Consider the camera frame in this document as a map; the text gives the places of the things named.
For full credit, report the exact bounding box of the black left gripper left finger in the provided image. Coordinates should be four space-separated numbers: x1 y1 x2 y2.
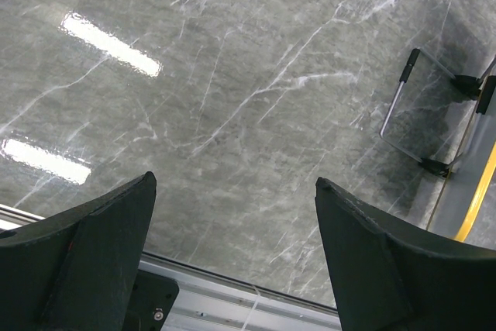
1 171 157 330

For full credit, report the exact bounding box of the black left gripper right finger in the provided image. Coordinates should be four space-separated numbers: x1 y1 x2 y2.
315 178 495 330

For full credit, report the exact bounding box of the yellow framed whiteboard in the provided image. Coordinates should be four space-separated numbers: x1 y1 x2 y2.
379 48 496 242

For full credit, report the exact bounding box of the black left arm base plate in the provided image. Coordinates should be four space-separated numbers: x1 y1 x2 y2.
122 270 179 331

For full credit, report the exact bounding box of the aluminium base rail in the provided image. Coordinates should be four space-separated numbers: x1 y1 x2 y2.
1 207 341 330

